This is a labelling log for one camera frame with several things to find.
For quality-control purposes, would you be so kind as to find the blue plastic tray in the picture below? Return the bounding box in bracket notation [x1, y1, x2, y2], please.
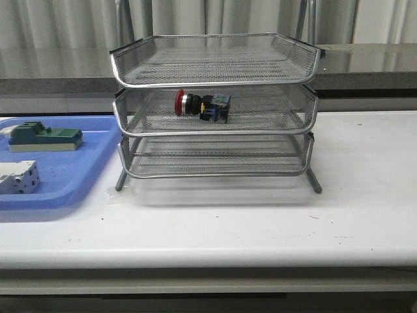
[1, 115, 121, 211]

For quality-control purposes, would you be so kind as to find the green and beige switch block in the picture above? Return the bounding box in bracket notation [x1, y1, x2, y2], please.
[8, 121, 83, 152]

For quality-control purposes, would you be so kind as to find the red emergency stop button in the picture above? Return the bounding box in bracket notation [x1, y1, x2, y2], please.
[174, 89, 231, 123]

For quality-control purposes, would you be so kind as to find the grey stone counter ledge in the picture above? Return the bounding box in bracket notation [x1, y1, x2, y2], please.
[1, 44, 416, 116]

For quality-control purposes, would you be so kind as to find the mesh tray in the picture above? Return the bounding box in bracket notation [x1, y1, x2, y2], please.
[110, 33, 321, 89]
[113, 84, 319, 137]
[118, 133, 314, 179]

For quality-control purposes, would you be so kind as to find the grey metal rack frame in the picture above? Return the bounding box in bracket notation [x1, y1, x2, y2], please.
[115, 0, 322, 194]

